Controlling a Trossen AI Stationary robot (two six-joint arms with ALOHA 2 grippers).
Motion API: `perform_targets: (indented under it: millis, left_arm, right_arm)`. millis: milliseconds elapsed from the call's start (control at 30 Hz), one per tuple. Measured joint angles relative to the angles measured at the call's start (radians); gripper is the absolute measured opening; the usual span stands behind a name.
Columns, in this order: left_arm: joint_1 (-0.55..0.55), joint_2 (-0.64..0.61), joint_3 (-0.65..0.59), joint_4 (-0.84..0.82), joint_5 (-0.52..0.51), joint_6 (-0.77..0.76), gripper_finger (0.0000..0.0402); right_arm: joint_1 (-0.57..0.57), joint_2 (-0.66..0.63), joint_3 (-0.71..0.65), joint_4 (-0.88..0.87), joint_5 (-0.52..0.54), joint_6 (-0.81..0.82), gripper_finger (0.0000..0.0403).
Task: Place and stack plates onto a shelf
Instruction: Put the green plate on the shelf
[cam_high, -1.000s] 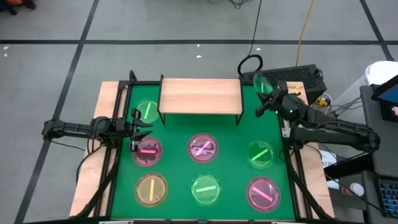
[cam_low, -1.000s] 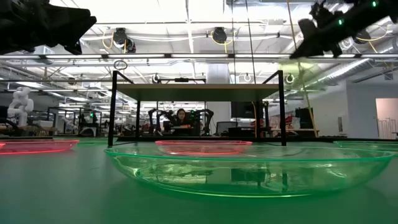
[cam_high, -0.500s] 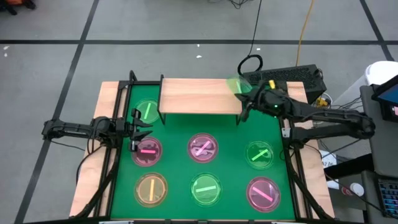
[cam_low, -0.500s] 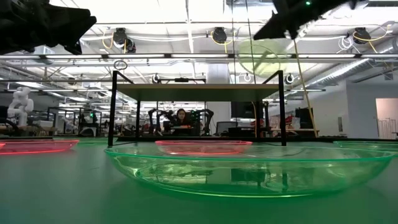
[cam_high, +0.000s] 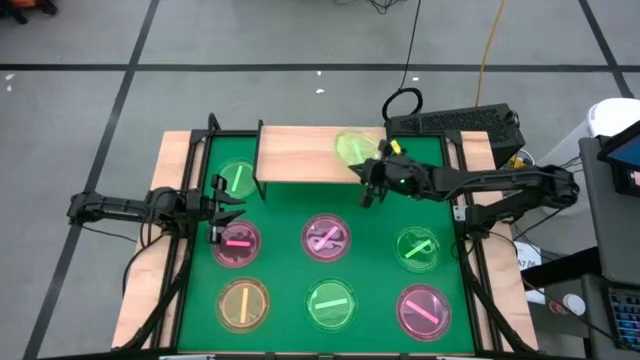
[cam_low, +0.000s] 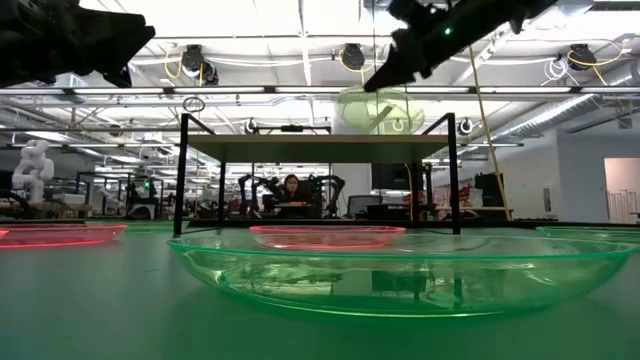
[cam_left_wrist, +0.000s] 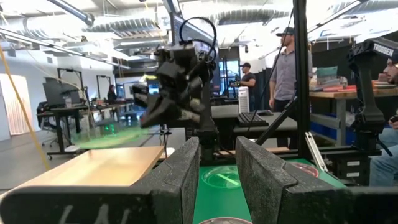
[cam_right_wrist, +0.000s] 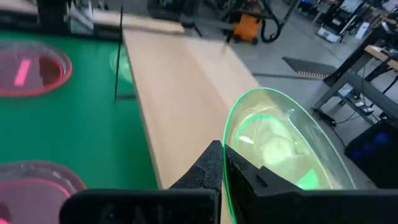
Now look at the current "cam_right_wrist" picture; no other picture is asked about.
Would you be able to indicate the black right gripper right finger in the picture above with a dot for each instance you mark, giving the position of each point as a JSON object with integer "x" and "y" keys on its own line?
{"x": 311, "y": 208}

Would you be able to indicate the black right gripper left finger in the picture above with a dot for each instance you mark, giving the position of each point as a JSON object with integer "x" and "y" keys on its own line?
{"x": 140, "y": 208}

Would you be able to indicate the transparent pink plastic plate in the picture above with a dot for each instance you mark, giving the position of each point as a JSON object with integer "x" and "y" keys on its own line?
{"x": 31, "y": 193}
{"x": 9, "y": 68}

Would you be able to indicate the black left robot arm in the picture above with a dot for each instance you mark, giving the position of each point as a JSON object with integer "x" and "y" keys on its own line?
{"x": 53, "y": 15}

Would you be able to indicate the black power strip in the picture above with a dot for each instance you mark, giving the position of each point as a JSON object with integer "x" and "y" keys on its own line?
{"x": 325, "y": 117}

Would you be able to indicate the green table mat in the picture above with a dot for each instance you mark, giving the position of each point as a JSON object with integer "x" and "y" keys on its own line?
{"x": 77, "y": 124}

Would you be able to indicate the wooden desk black legs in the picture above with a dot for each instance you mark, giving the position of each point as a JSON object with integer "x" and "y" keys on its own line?
{"x": 357, "y": 84}

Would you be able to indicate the black floor mat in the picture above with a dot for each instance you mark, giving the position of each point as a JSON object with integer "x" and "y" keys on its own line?
{"x": 308, "y": 67}

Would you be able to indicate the white box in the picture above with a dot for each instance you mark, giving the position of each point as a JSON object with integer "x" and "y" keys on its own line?
{"x": 328, "y": 35}

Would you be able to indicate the orange black shop vacuum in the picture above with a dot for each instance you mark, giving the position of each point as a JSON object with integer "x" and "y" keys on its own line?
{"x": 247, "y": 26}

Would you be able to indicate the black aluminium table frame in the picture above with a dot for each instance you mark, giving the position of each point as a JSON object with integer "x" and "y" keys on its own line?
{"x": 18, "y": 26}

